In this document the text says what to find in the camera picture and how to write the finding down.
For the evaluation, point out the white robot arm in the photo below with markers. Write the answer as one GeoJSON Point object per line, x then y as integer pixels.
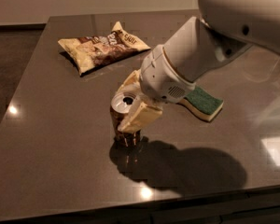
{"type": "Point", "coordinates": [225, 30]}

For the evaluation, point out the orange soda can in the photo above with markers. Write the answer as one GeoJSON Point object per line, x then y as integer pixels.
{"type": "Point", "coordinates": [120, 106]}

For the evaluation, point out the green yellow sponge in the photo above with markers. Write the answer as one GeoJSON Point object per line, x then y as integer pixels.
{"type": "Point", "coordinates": [201, 104]}

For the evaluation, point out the brown chip bag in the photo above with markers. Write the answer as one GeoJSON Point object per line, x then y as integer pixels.
{"type": "Point", "coordinates": [93, 52]}

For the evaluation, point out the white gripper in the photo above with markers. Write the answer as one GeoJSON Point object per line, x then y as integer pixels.
{"type": "Point", "coordinates": [160, 78]}

